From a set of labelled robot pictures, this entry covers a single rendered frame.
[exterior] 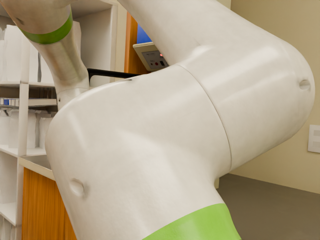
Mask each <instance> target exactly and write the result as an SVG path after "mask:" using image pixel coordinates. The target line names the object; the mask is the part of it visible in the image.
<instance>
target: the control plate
mask: <svg viewBox="0 0 320 240"><path fill-rule="evenodd" d="M141 53H142V55H143V57H144V58H145V60H146V62H147V63H148V65H149V67H150V68H151V69H162V68H166V67H169V65H168V64H167V63H166V60H165V59H164V57H163V56H161V55H160V54H161V53H160V52H159V50H156V51H148V52H141ZM160 61H163V63H164V65H165V66H162V65H161V63H160ZM151 63H152V64H153V65H151ZM155 63H158V65H156V64H155Z"/></svg>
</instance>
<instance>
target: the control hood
mask: <svg viewBox="0 0 320 240"><path fill-rule="evenodd" d="M133 48H134V50H135V51H136V53H137V55H138V56H139V58H140V60H141V61H142V63H143V65H144V66H145V68H146V70H147V71H158V70H161V69H151V68H150V67H149V65H148V63H147V62H146V60H145V58H144V57H143V55H142V53H141V52H148V51H156V50H158V49H157V47H156V46H155V45H154V43H153V42H146V43H140V44H134V45H133ZM162 69H164V68H162Z"/></svg>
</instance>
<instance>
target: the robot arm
mask: <svg viewBox="0 0 320 240"><path fill-rule="evenodd" d="M75 1H77V0H0V3H1V4H2V6H3V7H4V9H5V10H6V12H7V13H8V14H9V16H10V17H11V19H12V20H13V21H14V23H15V24H16V25H17V27H18V28H19V29H20V31H21V32H22V33H23V34H24V36H25V37H26V38H27V39H28V40H29V42H30V43H31V44H32V45H33V46H34V47H35V48H36V49H37V51H38V52H39V53H40V54H41V56H42V57H43V58H44V60H45V62H46V63H47V65H48V67H49V69H50V71H51V74H52V77H53V81H54V85H55V89H56V94H57V102H58V112H57V114H56V115H55V116H54V118H53V119H52V121H51V122H50V124H49V127H48V129H47V132H46V136H45V151H46V154H47V157H48V160H49V163H50V166H51V169H52V172H53V175H54V178H55V181H56V183H57V186H58V189H59V192H60V195H61V197H62V200H63V203H64V206H65V208H66V211H67V214H68V216H69V219H70V222H71V225H72V227H73V230H74V233H75V235H76V238H77V240H242V239H241V237H240V236H239V234H238V232H237V230H236V228H235V226H234V224H233V221H232V219H231V215H230V212H229V209H228V207H227V206H226V204H225V202H224V201H223V199H222V198H221V196H220V195H219V194H218V192H217V190H216V189H215V187H214V182H215V180H216V179H218V178H220V177H221V176H223V175H225V174H227V173H229V172H231V171H232V170H234V169H236V168H238V167H240V166H241V165H243V164H245V163H247V162H249V161H250V160H252V159H254V158H256V157H258V156H260V155H261V154H263V153H265V152H267V151H269V150H271V149H272V148H274V147H276V146H278V145H280V144H282V143H283V142H285V141H287V140H288V139H290V138H291V137H293V136H294V135H295V134H296V133H297V132H298V131H299V130H300V129H301V128H302V126H303V125H304V124H305V122H306V121H307V119H308V117H309V115H310V113H311V110H312V108H313V104H314V99H315V82H314V77H313V74H312V71H311V69H310V66H309V64H308V63H307V61H306V60H305V58H304V57H303V55H302V54H301V53H300V52H299V51H298V50H297V49H296V48H295V47H293V46H292V45H290V44H289V43H287V42H286V41H284V40H282V39H280V38H278V37H276V36H275V35H273V34H271V33H269V32H267V31H265V30H264V29H262V28H260V27H258V26H256V25H254V24H253V23H251V22H249V21H248V20H246V19H244V18H243V17H241V16H239V15H238V14H236V13H235V12H233V11H231V10H230V9H228V8H227V7H225V6H224V5H222V4H221V3H219V2H218V1H216V0H117V1H118V2H119V3H120V4H121V5H122V6H123V7H124V8H125V9H126V10H127V11H128V12H129V14H130V15H131V16H132V17H133V18H134V19H135V20H136V22H137V23H138V24H139V25H140V26H141V27H142V29H143V30H144V31H145V32H146V34H147V35H148V36H149V38H150V39H151V40H152V42H153V43H154V45H155V46H156V47H157V49H158V50H159V52H160V53H161V54H162V56H163V57H164V59H165V60H166V62H167V63H168V65H169V67H166V68H164V69H161V70H158V71H156V72H152V73H149V74H143V75H139V76H135V77H131V78H127V79H123V80H119V81H115V82H112V83H107V84H104V85H101V86H98V87H95V88H93V89H91V90H90V84H89V74H88V71H87V69H86V67H85V66H84V64H83V62H82V60H81V58H80V56H79V53H78V50H77V46H76V41H75V35H74V26H73V18H72V12H71V6H70V4H71V3H73V2H75Z"/></svg>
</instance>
